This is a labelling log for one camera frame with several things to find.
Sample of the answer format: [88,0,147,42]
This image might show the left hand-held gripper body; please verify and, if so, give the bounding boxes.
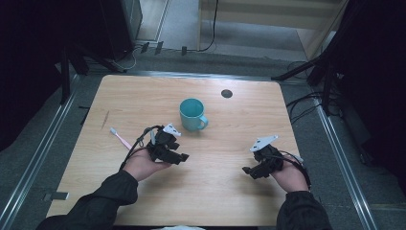
[147,124,182,162]

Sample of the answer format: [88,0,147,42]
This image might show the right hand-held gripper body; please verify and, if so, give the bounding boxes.
[249,134,285,176]

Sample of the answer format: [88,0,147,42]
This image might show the person's left hand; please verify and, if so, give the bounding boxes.
[122,148,172,183]

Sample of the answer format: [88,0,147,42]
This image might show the person's right hand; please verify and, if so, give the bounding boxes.
[270,155,310,194]

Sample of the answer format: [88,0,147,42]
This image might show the pink toothbrush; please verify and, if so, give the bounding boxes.
[109,126,134,150]

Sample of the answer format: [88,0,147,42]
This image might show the white cloth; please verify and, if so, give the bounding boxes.
[152,224,206,230]

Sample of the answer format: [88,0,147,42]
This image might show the black metal stand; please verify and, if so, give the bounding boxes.
[270,47,339,117]
[58,44,90,105]

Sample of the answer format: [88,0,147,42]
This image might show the dark curtain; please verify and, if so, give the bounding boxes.
[0,0,143,153]
[319,0,406,193]

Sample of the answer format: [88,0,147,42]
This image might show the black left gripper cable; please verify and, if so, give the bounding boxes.
[119,125,165,171]

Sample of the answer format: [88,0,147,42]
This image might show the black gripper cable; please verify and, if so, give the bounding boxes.
[119,125,165,171]
[271,149,312,190]

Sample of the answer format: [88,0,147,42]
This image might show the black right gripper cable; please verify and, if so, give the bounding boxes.
[271,149,312,190]

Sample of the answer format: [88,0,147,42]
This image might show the teal cup with handle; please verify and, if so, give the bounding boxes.
[178,97,210,132]

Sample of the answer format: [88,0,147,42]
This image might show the black floor cables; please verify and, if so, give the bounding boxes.
[285,60,325,127]

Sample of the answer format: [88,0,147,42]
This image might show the aluminium floor rail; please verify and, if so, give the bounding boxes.
[0,74,80,230]
[125,70,280,81]
[314,97,380,230]

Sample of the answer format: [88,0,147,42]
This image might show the white floor cable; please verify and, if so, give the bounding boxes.
[110,46,139,73]

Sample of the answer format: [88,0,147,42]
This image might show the small metal bracket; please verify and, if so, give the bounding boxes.
[43,191,70,202]

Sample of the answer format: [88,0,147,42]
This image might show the hanging black cable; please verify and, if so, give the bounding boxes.
[196,0,220,53]

